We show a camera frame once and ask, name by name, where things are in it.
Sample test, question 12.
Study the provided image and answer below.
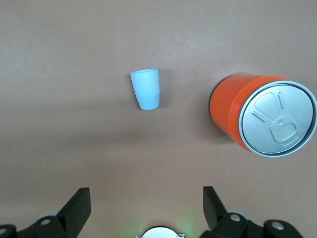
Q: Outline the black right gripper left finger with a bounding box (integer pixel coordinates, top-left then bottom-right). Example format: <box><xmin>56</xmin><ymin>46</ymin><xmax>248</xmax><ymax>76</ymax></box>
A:
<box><xmin>0</xmin><ymin>187</ymin><xmax>92</xmax><ymax>238</ymax></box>

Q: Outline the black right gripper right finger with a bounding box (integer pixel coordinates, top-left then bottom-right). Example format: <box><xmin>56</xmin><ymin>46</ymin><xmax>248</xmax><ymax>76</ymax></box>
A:
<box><xmin>199</xmin><ymin>185</ymin><xmax>305</xmax><ymax>238</ymax></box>

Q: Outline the light blue plastic cup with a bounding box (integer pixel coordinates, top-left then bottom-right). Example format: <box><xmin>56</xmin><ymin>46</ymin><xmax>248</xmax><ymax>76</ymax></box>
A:
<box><xmin>130</xmin><ymin>68</ymin><xmax>160</xmax><ymax>111</ymax></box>

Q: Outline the orange can with silver lid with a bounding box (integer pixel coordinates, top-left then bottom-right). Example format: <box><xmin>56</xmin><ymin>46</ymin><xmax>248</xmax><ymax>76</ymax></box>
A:
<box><xmin>209</xmin><ymin>73</ymin><xmax>317</xmax><ymax>159</ymax></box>

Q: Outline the brown table cover sheet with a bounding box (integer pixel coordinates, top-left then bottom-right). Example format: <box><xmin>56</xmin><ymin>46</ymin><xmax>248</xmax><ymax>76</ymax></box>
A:
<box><xmin>0</xmin><ymin>0</ymin><xmax>317</xmax><ymax>238</ymax></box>

